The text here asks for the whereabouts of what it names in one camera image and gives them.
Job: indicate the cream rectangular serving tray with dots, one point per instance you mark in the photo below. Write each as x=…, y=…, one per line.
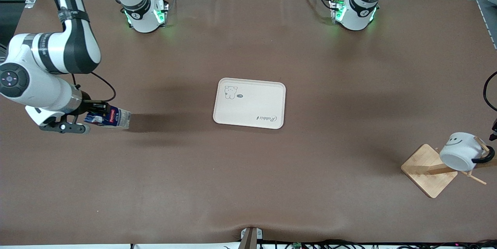
x=252, y=105

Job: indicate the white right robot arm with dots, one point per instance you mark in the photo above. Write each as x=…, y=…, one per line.
x=77, y=47

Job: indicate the grey metal clamp bracket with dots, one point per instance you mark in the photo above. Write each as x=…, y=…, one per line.
x=259, y=234

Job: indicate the wooden mug tree rack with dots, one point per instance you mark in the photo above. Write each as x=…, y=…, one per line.
x=425, y=173

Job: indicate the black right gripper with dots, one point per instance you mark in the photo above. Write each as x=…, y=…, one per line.
x=88, y=107

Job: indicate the blue milk carton green cap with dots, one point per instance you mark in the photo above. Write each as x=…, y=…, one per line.
x=116, y=117

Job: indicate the small green circuit board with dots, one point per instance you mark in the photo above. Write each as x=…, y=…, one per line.
x=297, y=245

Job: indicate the brown table cover mat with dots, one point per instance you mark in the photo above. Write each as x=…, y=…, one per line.
x=233, y=183

